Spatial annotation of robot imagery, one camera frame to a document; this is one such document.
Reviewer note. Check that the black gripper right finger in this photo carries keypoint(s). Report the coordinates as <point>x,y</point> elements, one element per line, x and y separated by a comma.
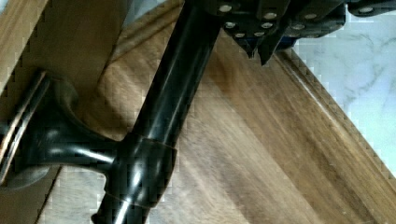
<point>299,19</point>

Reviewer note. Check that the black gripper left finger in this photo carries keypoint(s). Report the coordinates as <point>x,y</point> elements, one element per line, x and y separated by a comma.
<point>239,18</point>

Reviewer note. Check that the wooden drawer with black handle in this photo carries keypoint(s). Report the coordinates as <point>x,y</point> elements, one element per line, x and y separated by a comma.
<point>154,164</point>

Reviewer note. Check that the wooden cutting board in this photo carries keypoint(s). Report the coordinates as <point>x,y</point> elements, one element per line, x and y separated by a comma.
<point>283,151</point>

